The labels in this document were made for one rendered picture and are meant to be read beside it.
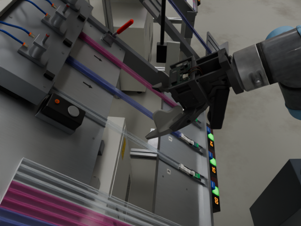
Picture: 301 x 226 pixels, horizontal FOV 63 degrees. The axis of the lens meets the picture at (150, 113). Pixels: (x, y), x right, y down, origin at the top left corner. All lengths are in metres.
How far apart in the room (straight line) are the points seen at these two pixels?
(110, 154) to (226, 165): 0.95
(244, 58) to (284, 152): 1.52
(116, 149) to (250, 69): 0.67
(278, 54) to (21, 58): 0.43
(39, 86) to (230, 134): 1.56
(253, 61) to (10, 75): 0.41
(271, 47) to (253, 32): 2.61
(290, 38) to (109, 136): 0.76
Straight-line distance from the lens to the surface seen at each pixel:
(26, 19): 0.58
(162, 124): 0.47
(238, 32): 3.00
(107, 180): 0.92
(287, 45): 0.44
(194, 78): 0.44
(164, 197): 0.66
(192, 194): 0.75
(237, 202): 1.63
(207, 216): 0.76
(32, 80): 0.49
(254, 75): 0.44
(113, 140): 1.01
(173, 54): 1.15
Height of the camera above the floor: 1.43
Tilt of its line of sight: 48 degrees down
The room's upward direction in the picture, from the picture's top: straight up
